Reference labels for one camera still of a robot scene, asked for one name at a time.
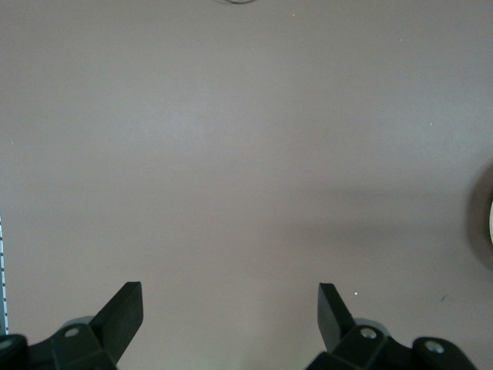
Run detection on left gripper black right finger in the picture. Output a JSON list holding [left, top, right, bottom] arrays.
[[306, 283, 478, 370]]

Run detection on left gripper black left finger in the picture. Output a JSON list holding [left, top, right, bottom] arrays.
[[0, 281, 144, 370]]

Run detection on brown table cover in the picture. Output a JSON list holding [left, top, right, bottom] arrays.
[[0, 0, 493, 370]]

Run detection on white ruled tape strip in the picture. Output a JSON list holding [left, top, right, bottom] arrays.
[[0, 207, 10, 335]]

